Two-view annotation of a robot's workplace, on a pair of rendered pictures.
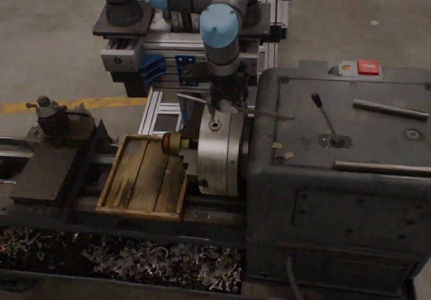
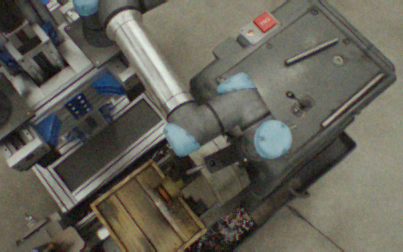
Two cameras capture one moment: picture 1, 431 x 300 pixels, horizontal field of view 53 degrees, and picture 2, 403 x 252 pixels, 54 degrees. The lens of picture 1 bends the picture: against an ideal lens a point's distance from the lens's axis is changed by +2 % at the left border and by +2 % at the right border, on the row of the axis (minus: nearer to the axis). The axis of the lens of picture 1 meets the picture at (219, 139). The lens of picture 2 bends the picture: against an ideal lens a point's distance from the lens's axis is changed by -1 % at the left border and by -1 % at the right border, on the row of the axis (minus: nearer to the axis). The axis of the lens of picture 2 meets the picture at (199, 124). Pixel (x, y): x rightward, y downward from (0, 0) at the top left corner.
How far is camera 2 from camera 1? 0.79 m
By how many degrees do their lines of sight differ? 31
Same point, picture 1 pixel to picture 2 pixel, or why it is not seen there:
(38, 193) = not seen: outside the picture
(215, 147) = (225, 176)
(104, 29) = not seen: outside the picture
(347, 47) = not seen: outside the picture
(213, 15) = (272, 140)
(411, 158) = (354, 81)
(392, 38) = not seen: outside the picture
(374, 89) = (285, 39)
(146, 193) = (162, 234)
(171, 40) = (50, 95)
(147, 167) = (139, 215)
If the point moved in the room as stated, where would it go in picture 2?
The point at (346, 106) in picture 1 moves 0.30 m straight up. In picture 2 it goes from (282, 69) to (303, 18)
